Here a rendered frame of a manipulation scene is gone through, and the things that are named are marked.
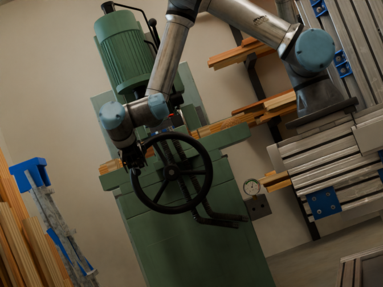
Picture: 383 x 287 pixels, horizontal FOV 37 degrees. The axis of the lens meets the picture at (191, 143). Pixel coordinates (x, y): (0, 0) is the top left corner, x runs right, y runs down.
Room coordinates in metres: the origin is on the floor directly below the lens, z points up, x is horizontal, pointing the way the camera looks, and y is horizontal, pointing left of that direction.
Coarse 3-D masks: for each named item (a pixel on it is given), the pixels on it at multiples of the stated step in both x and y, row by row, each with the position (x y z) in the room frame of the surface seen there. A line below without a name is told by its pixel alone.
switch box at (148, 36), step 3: (144, 33) 2.61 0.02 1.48; (147, 33) 2.61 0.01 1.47; (153, 33) 2.61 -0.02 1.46; (147, 36) 2.61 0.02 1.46; (150, 36) 2.61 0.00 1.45; (147, 39) 2.61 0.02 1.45; (150, 39) 2.61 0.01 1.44; (153, 42) 2.61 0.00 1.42; (150, 45) 2.61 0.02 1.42; (150, 48) 2.61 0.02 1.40; (153, 48) 2.61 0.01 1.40; (156, 48) 2.61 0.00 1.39; (153, 51) 2.61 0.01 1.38; (153, 54) 2.61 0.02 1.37; (153, 57) 2.61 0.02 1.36
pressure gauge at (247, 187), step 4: (248, 180) 2.12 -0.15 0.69; (252, 180) 2.13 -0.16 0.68; (256, 180) 2.12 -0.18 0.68; (244, 184) 2.12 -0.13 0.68; (248, 184) 2.12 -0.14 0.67; (252, 184) 2.12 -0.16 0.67; (256, 184) 2.13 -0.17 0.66; (244, 188) 2.12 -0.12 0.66; (248, 188) 2.12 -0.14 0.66; (252, 188) 2.12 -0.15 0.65; (256, 188) 2.13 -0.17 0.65; (248, 192) 2.12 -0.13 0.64; (252, 192) 2.12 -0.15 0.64; (256, 192) 2.12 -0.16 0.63; (252, 196) 2.15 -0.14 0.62; (256, 196) 2.15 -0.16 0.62
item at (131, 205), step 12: (204, 168) 2.18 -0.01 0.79; (216, 168) 2.18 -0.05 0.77; (228, 168) 2.18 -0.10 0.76; (204, 180) 2.18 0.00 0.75; (216, 180) 2.18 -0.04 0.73; (228, 180) 2.18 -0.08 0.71; (132, 192) 2.16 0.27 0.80; (144, 192) 2.16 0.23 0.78; (156, 192) 2.17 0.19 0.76; (168, 192) 2.17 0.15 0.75; (180, 192) 2.17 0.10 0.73; (192, 192) 2.17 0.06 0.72; (120, 204) 2.16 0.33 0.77; (132, 204) 2.16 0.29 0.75; (144, 204) 2.16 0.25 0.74; (132, 216) 2.16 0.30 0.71
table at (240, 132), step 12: (216, 132) 2.19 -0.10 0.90; (228, 132) 2.19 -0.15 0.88; (240, 132) 2.19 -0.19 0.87; (204, 144) 2.18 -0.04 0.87; (216, 144) 2.18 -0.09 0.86; (228, 144) 2.19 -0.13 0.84; (192, 156) 2.08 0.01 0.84; (120, 168) 2.16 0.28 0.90; (156, 168) 2.07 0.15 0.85; (108, 180) 2.16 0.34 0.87; (120, 180) 2.16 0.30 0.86
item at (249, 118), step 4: (240, 116) 2.35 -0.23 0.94; (244, 116) 2.35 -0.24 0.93; (248, 116) 2.35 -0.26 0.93; (252, 116) 2.35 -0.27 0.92; (244, 120) 2.35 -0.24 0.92; (248, 120) 2.35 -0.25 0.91; (252, 120) 2.35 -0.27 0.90; (220, 124) 2.34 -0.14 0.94; (212, 128) 2.34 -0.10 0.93; (216, 128) 2.34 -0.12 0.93; (220, 128) 2.34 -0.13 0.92; (196, 132) 2.33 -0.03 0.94; (212, 132) 2.34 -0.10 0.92; (196, 136) 2.33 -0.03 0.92; (120, 164) 2.31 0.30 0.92; (100, 168) 2.31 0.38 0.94; (104, 168) 2.31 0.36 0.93; (100, 172) 2.31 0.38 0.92; (104, 172) 2.31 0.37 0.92; (108, 172) 2.31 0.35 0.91
